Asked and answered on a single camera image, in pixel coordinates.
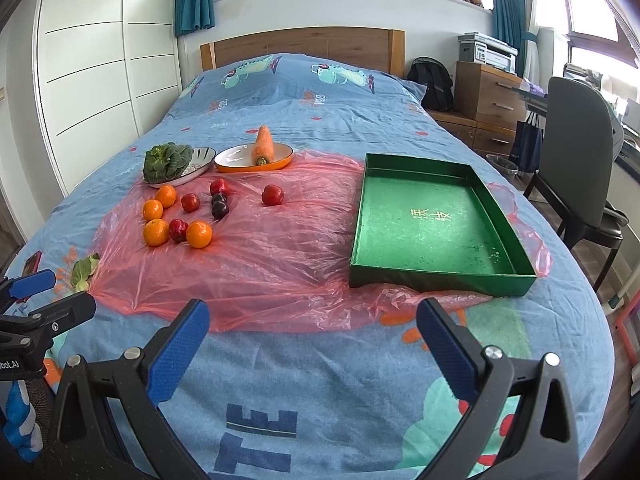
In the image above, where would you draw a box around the large orange mandarin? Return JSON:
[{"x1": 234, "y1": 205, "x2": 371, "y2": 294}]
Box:
[{"x1": 142, "y1": 219, "x2": 169, "y2": 247}]

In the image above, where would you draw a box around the dark purple plum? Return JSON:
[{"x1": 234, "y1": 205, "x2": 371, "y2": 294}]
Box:
[
  {"x1": 212, "y1": 200, "x2": 229, "y2": 221},
  {"x1": 212, "y1": 193, "x2": 227, "y2": 205}
]

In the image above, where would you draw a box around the small red apple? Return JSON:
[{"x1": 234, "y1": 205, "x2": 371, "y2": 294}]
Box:
[
  {"x1": 168, "y1": 218, "x2": 189, "y2": 244},
  {"x1": 181, "y1": 193, "x2": 201, "y2": 214},
  {"x1": 209, "y1": 178, "x2": 230, "y2": 197}
]

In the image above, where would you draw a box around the left blue white gloved hand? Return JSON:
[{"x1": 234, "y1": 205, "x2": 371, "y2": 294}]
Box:
[{"x1": 1, "y1": 380, "x2": 43, "y2": 464}]

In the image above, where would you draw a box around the red smartphone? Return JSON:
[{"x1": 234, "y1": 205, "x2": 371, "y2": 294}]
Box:
[{"x1": 22, "y1": 250, "x2": 42, "y2": 276}]

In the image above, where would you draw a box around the loose green leaf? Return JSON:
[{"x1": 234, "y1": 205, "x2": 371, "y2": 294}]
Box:
[{"x1": 70, "y1": 252, "x2": 100, "y2": 292}]

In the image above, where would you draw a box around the green rectangular tray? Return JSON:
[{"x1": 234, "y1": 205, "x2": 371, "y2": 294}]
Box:
[{"x1": 348, "y1": 154, "x2": 537, "y2": 297}]

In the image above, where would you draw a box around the pink plastic sheet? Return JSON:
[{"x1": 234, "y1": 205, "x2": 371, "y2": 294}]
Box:
[{"x1": 90, "y1": 152, "x2": 552, "y2": 333}]

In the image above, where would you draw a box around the green leafy vegetable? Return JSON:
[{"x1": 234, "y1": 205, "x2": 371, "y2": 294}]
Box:
[{"x1": 142, "y1": 142, "x2": 193, "y2": 183}]

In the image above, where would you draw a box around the striped patterned bowl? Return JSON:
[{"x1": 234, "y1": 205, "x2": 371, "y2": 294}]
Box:
[{"x1": 144, "y1": 146, "x2": 217, "y2": 188}]

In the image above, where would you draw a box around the orange white shallow bowl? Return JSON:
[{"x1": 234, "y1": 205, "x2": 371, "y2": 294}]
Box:
[{"x1": 214, "y1": 143, "x2": 294, "y2": 174}]

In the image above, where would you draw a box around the blue cartoon bed sheet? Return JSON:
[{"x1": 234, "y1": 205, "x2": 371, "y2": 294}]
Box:
[{"x1": 8, "y1": 53, "x2": 614, "y2": 479}]

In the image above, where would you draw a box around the dark blue tote bag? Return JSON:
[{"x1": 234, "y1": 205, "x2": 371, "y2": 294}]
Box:
[{"x1": 509, "y1": 112, "x2": 544, "y2": 174}]

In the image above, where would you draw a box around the orange carrot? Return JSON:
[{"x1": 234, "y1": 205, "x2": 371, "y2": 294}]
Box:
[{"x1": 250, "y1": 125, "x2": 274, "y2": 166}]

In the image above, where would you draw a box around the grey black chair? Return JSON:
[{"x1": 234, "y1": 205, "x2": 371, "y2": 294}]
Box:
[{"x1": 522, "y1": 76, "x2": 630, "y2": 294}]

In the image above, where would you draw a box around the white wardrobe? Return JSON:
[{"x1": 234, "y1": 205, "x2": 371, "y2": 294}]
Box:
[{"x1": 32, "y1": 0, "x2": 182, "y2": 194}]

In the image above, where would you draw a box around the wooden drawer cabinet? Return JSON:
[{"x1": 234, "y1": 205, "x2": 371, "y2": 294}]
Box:
[{"x1": 427, "y1": 61, "x2": 526, "y2": 156}]

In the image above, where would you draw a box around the grey desk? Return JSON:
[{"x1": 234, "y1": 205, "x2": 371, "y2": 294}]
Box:
[{"x1": 515, "y1": 63, "x2": 631, "y2": 162}]

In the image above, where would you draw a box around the black backpack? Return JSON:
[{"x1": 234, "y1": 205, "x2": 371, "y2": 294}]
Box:
[{"x1": 407, "y1": 56, "x2": 454, "y2": 112}]

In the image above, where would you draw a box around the white printer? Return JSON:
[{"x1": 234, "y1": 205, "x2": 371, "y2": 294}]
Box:
[{"x1": 458, "y1": 32, "x2": 518, "y2": 74}]

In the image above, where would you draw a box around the wooden headboard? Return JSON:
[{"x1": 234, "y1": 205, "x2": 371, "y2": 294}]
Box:
[{"x1": 200, "y1": 26, "x2": 406, "y2": 78}]

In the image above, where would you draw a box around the teal curtain right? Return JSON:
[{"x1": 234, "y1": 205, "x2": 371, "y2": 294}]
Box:
[{"x1": 492, "y1": 0, "x2": 540, "y2": 82}]

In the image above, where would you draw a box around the wire mesh trash bin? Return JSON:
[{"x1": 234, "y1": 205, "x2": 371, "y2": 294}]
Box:
[{"x1": 485, "y1": 153, "x2": 518, "y2": 183}]

